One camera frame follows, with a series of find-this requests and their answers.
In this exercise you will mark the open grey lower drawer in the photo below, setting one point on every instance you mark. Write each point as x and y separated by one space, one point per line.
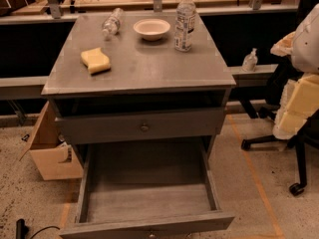
146 189

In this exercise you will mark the small pump dispenser bottle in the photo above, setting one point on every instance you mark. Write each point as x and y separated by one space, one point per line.
250 61

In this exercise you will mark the cardboard box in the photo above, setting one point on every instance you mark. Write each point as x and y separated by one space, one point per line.
52 156

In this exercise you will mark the grey metal rail shelf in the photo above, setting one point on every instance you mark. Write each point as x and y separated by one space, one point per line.
31 87

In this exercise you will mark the clear plastic water bottle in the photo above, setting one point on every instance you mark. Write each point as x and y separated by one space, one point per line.
184 25

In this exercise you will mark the black office chair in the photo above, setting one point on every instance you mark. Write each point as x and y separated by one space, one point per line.
276 87

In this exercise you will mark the white paper bowl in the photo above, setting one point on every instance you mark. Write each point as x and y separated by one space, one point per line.
152 29

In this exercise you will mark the lying clear plastic bottle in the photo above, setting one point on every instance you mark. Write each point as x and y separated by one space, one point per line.
112 24

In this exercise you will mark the yellow sponge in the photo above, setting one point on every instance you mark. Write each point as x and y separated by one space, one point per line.
95 61

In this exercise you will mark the grey wooden drawer cabinet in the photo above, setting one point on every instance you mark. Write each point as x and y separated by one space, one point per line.
144 76

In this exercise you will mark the closed grey upper drawer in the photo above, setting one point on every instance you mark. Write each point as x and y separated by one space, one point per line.
140 126

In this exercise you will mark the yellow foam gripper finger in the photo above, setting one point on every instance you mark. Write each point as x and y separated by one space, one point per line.
299 99

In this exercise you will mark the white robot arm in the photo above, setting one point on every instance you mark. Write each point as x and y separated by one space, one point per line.
307 37

